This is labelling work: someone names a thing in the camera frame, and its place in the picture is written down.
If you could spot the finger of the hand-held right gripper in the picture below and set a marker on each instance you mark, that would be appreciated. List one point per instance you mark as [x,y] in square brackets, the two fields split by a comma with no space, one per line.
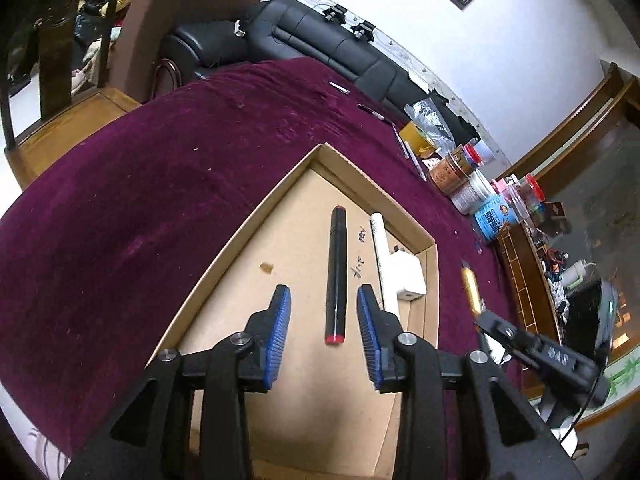
[505,335]

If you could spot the brown tin can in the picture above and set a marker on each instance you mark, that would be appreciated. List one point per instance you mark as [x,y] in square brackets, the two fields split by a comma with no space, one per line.
[447,172]

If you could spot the white tin can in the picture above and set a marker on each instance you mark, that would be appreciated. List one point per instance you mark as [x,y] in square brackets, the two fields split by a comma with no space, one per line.
[470,192]

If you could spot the purple velvet tablecloth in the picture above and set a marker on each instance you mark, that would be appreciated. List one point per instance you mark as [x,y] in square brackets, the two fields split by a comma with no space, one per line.
[150,185]

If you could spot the wooden chair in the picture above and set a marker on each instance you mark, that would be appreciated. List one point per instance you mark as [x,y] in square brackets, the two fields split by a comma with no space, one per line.
[65,130]

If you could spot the black leather sofa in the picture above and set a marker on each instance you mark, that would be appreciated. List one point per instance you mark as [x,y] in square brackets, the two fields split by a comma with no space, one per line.
[310,35]

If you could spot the small jar with red lid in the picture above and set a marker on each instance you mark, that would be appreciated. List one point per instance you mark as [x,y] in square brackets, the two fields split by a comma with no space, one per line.
[472,155]

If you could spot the wooden cabinet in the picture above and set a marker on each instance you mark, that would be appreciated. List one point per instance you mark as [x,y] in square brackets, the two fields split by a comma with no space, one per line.
[525,270]

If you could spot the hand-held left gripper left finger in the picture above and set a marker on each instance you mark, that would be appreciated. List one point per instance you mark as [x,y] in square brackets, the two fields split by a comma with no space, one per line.
[280,330]

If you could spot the black marker with red cap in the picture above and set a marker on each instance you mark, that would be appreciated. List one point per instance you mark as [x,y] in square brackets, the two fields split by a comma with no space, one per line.
[336,270]

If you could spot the brown upholstered armchair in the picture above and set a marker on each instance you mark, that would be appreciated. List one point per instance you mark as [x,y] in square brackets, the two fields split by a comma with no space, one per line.
[145,35]

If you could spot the white charger adapter with slot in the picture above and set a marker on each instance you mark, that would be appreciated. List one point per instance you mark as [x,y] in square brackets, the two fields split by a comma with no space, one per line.
[407,277]

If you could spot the shallow cardboard box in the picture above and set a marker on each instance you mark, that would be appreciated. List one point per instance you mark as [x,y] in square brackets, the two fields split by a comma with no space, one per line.
[290,240]

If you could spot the white plastic bottle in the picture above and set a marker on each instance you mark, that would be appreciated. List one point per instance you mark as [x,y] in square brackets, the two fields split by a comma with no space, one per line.
[575,274]

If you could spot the yellow tape roll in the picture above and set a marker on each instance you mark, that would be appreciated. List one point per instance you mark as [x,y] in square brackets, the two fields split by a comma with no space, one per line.
[415,135]

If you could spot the yellow utility knife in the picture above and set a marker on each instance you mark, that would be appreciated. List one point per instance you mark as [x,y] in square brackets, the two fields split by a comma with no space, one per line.
[470,287]

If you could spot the white marker pen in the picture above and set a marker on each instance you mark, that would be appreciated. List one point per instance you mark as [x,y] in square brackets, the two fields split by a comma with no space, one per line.
[380,245]

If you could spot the clear plastic bag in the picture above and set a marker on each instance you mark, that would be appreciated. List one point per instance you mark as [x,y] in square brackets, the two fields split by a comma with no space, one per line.
[427,112]

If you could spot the clear jar with blue label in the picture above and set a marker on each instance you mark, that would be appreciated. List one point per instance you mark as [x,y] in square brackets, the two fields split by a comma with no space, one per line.
[492,220]

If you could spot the long white pen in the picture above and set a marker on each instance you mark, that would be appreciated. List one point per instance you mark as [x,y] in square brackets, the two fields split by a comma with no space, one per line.
[415,160]

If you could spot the short white pen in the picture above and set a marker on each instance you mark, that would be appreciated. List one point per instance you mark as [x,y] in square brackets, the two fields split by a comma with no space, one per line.
[399,141]

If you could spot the black clamp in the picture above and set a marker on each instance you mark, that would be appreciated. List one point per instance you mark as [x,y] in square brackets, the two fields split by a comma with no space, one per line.
[334,12]
[362,30]

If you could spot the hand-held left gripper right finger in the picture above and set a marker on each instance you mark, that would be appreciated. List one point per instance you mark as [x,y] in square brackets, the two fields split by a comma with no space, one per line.
[367,330]

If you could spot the small brown box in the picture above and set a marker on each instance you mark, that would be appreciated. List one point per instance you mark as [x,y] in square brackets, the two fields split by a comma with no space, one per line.
[555,210]

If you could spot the white cup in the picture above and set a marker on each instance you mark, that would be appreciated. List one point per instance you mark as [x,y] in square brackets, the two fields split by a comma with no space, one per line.
[487,150]

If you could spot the pile of clothes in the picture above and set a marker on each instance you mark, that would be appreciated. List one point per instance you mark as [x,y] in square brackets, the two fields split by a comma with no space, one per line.
[95,5]

